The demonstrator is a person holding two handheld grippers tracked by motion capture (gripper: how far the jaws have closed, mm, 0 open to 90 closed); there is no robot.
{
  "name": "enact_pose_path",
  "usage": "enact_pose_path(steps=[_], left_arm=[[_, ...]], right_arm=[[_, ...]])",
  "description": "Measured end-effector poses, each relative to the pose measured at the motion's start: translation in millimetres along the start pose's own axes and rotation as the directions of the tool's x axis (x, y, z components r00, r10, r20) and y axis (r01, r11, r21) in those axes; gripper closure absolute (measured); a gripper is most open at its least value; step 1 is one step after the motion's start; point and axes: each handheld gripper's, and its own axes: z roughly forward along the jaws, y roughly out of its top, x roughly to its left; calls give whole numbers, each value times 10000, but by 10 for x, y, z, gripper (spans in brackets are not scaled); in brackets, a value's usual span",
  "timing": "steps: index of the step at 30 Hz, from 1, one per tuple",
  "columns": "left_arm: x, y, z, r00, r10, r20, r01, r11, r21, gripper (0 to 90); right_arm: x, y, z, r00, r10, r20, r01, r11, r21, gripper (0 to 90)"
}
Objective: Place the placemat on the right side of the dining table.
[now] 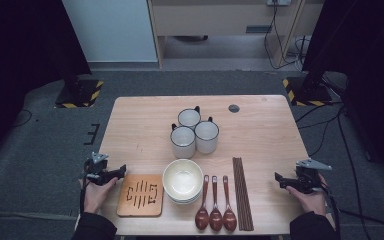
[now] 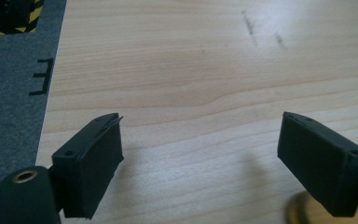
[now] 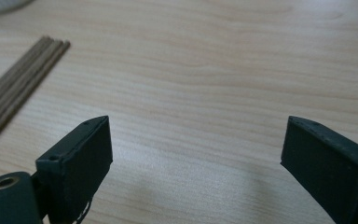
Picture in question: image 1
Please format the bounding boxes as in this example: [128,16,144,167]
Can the black power strip cable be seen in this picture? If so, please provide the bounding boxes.
[263,1,303,70]

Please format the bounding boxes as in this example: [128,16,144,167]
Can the light wooden cabinet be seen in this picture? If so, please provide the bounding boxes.
[146,0,326,69]

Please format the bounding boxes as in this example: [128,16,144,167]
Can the black curtain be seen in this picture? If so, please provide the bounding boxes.
[0,0,93,168]
[301,0,384,188]

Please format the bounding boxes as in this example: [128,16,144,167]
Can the person's right hand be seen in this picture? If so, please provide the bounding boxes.
[285,174,330,216]

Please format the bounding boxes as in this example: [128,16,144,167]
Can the reddish brown wooden spoon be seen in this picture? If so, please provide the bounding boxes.
[194,174,210,231]
[222,175,238,233]
[208,175,224,233]

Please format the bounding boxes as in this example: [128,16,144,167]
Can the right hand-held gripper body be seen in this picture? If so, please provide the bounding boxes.
[293,158,333,195]

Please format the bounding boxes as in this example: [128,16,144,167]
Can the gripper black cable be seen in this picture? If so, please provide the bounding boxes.
[79,173,89,216]
[319,181,343,240]

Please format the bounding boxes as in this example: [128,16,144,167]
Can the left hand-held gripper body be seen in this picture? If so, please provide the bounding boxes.
[82,152,114,186]

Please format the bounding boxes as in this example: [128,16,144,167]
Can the bundle of dark chopsticks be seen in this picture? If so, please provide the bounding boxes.
[232,157,255,232]

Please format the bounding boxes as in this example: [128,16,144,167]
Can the white mug black rim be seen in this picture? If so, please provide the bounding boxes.
[194,116,220,155]
[177,105,202,131]
[169,123,197,160]

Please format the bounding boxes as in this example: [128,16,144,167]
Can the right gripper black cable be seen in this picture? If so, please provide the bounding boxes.
[319,181,343,240]

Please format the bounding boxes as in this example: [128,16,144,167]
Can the black floor cable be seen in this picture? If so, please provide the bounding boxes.
[336,105,373,240]
[294,99,346,123]
[11,109,33,128]
[339,208,384,233]

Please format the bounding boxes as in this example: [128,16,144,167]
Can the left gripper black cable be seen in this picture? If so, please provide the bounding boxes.
[79,173,89,216]

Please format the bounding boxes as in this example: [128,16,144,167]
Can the black stand with striped base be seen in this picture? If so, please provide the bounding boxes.
[54,71,104,109]
[282,56,334,107]

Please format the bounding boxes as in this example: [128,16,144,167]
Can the wooden coaster with cutouts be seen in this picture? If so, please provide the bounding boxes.
[116,173,164,218]

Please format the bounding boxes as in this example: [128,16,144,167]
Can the person's left hand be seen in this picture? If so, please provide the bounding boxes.
[79,177,119,215]

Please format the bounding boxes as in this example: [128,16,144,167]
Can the white panel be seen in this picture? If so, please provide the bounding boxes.
[61,0,158,63]

